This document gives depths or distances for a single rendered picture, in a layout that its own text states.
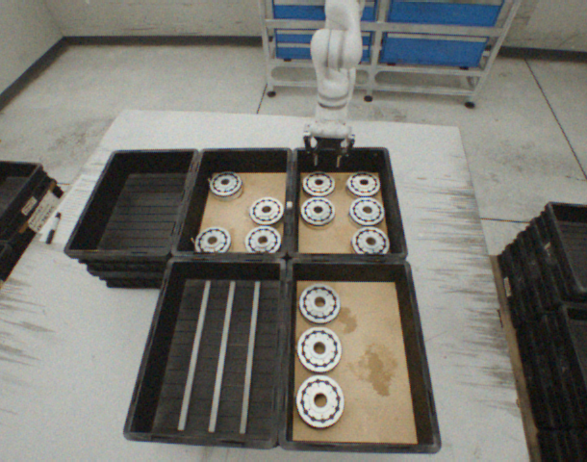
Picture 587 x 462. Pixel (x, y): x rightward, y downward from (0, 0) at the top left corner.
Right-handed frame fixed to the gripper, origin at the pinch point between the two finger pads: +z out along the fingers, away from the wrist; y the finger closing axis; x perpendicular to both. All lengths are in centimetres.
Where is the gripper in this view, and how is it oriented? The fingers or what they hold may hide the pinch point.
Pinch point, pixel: (327, 160)
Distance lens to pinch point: 93.1
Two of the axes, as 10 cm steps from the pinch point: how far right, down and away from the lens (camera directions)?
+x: -1.4, 8.3, -5.5
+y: -9.9, -1.0, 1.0
